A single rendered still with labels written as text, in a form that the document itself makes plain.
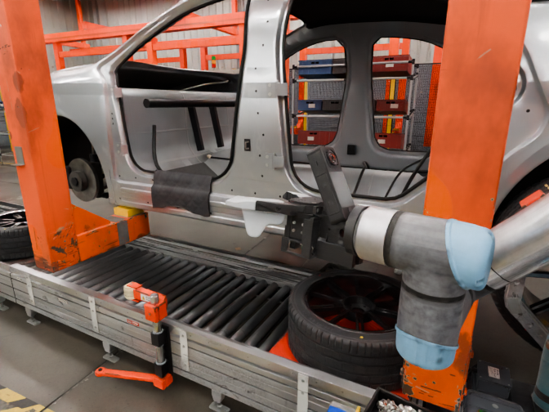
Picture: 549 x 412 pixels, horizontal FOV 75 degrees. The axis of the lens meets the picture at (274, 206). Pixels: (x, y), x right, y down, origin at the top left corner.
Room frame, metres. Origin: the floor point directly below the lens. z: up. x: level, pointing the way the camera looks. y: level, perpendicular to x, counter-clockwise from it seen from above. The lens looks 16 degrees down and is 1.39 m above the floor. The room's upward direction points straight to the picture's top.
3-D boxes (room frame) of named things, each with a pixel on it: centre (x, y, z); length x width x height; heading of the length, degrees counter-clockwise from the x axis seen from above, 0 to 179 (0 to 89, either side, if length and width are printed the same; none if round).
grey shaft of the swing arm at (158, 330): (1.46, 0.55, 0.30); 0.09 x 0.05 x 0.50; 62
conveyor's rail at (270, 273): (2.26, 0.22, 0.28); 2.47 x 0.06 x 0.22; 62
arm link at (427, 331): (0.42, -0.21, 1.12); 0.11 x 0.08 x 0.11; 142
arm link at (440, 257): (0.41, -0.20, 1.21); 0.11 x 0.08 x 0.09; 52
